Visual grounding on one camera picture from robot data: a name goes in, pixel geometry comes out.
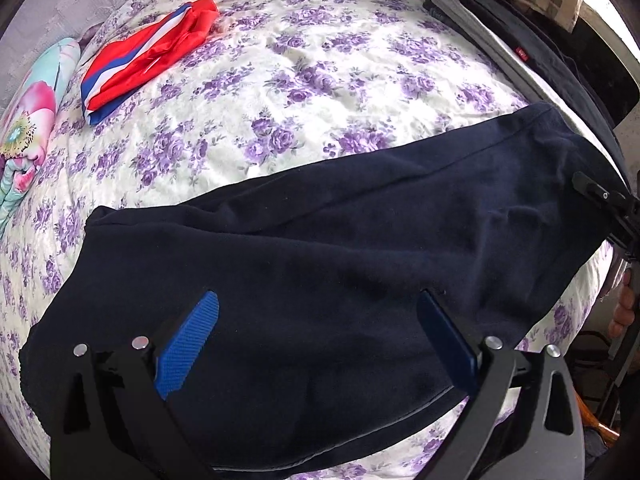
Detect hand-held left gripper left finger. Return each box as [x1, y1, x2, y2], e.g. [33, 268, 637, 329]
[50, 290, 223, 480]

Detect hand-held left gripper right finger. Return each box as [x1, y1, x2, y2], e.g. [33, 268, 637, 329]
[417, 289, 586, 480]

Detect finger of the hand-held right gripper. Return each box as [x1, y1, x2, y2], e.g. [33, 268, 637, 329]
[571, 170, 632, 214]

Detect navy blue pants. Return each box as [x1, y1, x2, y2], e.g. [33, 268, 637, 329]
[19, 101, 627, 467]

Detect person's right hand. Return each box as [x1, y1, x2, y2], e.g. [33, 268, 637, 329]
[608, 269, 636, 338]

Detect dark jeans with red tag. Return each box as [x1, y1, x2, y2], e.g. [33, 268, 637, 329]
[422, 0, 628, 171]

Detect wooden furniture piece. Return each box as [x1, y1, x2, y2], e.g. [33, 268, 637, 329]
[574, 390, 618, 453]

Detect folded floral blanket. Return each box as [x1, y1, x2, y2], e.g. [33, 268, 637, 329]
[0, 37, 83, 240]

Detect purple floral bed sheet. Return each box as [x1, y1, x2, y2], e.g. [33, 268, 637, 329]
[0, 0, 626, 480]

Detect red white blue shorts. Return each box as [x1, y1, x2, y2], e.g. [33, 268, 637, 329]
[80, 0, 221, 128]

